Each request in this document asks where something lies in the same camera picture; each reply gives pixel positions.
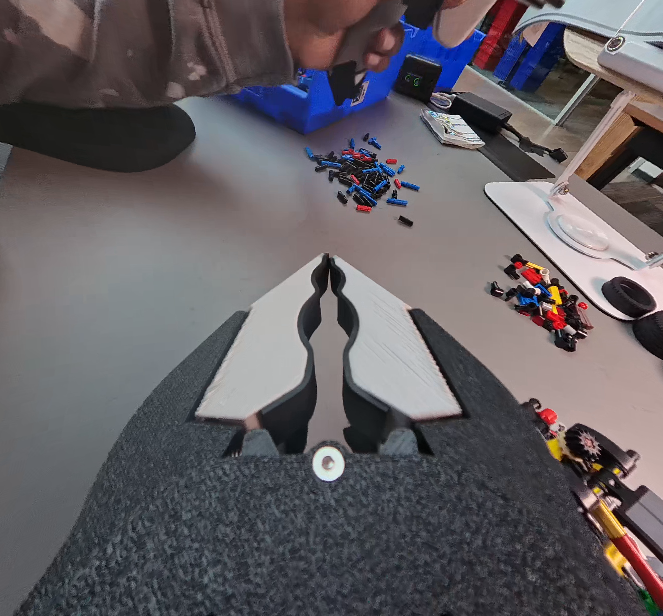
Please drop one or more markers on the small black display device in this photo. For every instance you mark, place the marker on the small black display device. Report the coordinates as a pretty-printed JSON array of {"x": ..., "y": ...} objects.
[{"x": 418, "y": 77}]

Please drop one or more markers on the black power adapter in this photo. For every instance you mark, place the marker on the black power adapter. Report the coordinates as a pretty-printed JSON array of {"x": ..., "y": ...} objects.
[{"x": 479, "y": 108}]

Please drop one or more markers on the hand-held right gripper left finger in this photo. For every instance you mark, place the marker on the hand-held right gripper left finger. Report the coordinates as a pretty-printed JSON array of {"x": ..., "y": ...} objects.
[{"x": 259, "y": 362}]

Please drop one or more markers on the wooden table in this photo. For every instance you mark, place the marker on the wooden table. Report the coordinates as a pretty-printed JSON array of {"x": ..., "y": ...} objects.
[{"x": 601, "y": 140}]

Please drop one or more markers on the blue crates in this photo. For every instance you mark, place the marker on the blue crates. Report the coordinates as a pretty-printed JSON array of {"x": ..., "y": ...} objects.
[{"x": 531, "y": 57}]

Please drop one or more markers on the grey desk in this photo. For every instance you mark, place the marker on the grey desk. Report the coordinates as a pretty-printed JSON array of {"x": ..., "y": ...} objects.
[{"x": 155, "y": 264}]

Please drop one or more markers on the toy brick car model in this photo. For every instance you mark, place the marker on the toy brick car model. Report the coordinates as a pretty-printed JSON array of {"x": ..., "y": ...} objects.
[{"x": 606, "y": 481}]

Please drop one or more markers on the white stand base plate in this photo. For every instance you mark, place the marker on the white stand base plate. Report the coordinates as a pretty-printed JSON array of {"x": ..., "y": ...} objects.
[{"x": 528, "y": 212}]

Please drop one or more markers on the red crates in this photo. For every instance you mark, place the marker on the red crates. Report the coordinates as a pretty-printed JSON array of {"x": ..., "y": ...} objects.
[{"x": 500, "y": 31}]

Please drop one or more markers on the black desk strip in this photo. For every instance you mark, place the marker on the black desk strip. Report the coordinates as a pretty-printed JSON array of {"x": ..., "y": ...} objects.
[{"x": 513, "y": 160}]

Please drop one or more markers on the blue plastic bin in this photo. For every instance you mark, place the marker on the blue plastic bin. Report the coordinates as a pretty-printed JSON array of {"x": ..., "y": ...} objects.
[{"x": 311, "y": 103}]

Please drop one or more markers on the person's left hand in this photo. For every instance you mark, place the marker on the person's left hand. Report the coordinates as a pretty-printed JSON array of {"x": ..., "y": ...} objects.
[{"x": 331, "y": 0}]

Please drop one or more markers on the black toy tyre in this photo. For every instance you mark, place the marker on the black toy tyre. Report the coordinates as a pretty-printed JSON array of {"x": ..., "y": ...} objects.
[
  {"x": 650, "y": 334},
  {"x": 628, "y": 297}
]

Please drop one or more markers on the pile of mixed toy bricks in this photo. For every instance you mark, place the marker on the pile of mixed toy bricks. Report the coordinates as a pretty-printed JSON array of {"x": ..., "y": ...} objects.
[{"x": 544, "y": 300}]

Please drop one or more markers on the pile of coloured pins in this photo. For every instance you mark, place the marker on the pile of coloured pins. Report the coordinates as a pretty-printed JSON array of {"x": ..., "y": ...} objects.
[{"x": 365, "y": 176}]

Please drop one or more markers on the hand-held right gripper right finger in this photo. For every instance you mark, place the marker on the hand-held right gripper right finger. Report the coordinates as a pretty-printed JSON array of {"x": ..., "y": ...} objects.
[{"x": 399, "y": 362}]

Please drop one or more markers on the folded paper booklet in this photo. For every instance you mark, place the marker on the folded paper booklet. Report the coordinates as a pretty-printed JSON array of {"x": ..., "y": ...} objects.
[{"x": 453, "y": 129}]

